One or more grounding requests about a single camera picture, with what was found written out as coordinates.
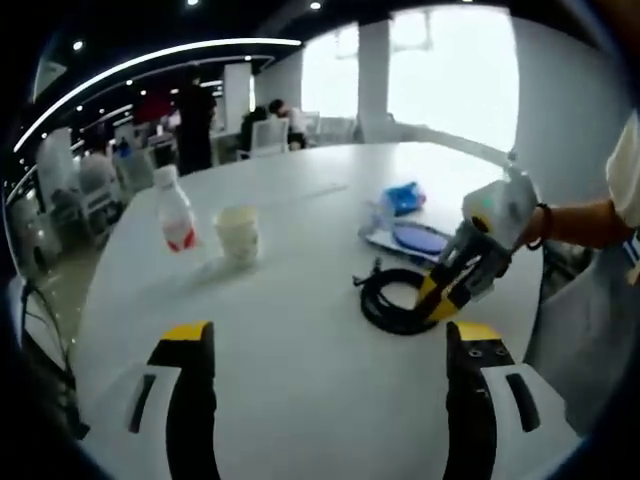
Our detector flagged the white table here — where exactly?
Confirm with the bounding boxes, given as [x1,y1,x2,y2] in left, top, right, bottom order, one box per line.
[74,141,586,480]

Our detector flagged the cream paper cup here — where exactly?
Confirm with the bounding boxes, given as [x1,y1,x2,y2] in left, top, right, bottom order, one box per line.
[213,205,262,270]

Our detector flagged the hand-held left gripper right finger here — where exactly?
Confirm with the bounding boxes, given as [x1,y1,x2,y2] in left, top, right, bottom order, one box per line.
[443,321,582,480]

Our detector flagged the person's grey clothing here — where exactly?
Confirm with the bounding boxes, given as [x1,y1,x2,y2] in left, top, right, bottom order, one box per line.
[523,238,640,437]

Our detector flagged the blue wet wipes packet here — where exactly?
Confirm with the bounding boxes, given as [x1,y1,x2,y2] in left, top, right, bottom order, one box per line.
[381,180,428,217]

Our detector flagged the clear water bottle red label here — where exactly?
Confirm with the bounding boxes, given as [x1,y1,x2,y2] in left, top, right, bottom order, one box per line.
[152,163,200,255]

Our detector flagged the white office chair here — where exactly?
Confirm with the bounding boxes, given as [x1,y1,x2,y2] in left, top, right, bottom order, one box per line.
[247,116,291,157]

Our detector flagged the person's white sleeve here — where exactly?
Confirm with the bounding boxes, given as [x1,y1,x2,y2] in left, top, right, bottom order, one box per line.
[604,108,640,227]

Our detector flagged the curved ceiling light strip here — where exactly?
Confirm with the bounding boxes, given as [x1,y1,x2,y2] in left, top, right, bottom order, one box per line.
[12,37,305,152]

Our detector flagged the white mesh chair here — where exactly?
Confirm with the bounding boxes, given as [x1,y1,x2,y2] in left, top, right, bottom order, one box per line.
[7,274,77,377]

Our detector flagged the black bead bracelet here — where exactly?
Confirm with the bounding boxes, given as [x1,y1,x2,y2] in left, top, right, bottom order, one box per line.
[524,201,552,252]

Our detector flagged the black cable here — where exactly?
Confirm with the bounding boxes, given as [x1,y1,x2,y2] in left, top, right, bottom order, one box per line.
[352,256,452,337]

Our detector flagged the blue disc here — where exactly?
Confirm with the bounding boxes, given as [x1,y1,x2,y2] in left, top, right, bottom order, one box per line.
[358,198,452,265]

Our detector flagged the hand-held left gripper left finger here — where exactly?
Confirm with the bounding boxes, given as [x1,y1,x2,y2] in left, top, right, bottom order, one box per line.
[82,321,220,480]

